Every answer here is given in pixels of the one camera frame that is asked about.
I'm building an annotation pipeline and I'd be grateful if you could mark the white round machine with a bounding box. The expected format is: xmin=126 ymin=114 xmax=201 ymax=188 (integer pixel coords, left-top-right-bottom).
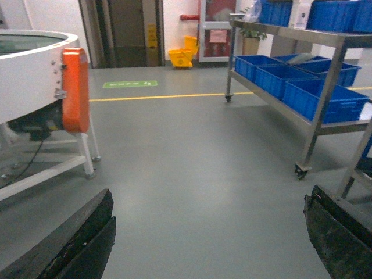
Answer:
xmin=1 ymin=29 xmax=101 ymax=200

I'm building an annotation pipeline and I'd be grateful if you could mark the orange machine cover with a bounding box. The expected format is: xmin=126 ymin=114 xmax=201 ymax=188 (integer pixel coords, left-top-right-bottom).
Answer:
xmin=62 ymin=48 xmax=90 ymax=133

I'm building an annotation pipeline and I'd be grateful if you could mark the blue bin on cart front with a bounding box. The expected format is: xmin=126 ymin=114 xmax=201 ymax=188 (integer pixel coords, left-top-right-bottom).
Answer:
xmin=282 ymin=78 xmax=370 ymax=124

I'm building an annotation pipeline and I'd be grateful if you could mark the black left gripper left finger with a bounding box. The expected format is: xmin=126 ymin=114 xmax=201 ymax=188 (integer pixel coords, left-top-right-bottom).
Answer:
xmin=1 ymin=189 xmax=116 ymax=278

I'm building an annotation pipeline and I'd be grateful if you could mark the blue bin on cart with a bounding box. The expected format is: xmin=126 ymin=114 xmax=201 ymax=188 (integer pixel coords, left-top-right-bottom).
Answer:
xmin=282 ymin=78 xmax=370 ymax=124
xmin=254 ymin=65 xmax=317 ymax=100
xmin=235 ymin=55 xmax=283 ymax=81

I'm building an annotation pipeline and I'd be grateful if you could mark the blue bin top cart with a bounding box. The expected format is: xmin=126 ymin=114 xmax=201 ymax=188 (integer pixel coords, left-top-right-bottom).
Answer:
xmin=306 ymin=1 xmax=371 ymax=33

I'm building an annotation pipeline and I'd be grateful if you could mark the stainless steel cart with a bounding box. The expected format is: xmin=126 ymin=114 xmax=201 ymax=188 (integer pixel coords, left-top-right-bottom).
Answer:
xmin=225 ymin=13 xmax=371 ymax=180

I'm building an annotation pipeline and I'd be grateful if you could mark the green floor sign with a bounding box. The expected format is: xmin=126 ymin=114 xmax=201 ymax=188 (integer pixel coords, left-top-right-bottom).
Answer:
xmin=102 ymin=80 xmax=158 ymax=89

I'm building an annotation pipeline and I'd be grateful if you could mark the blue bin on cart back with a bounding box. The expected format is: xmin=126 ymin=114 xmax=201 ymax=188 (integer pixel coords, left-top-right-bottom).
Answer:
xmin=235 ymin=55 xmax=283 ymax=81

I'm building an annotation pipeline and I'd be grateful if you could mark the potted green plant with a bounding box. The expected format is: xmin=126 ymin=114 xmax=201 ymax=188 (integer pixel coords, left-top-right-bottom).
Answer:
xmin=239 ymin=5 xmax=268 ymax=56

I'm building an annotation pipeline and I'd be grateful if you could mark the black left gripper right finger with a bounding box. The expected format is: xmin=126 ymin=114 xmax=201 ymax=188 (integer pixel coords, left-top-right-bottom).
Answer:
xmin=303 ymin=185 xmax=371 ymax=278

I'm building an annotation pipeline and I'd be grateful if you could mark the yellow mop bucket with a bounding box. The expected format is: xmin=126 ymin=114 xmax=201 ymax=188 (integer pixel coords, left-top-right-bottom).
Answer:
xmin=168 ymin=35 xmax=199 ymax=68

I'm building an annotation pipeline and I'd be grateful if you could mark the blue bin on cart middle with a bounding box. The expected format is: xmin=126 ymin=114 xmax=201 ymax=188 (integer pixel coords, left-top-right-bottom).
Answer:
xmin=254 ymin=65 xmax=317 ymax=100

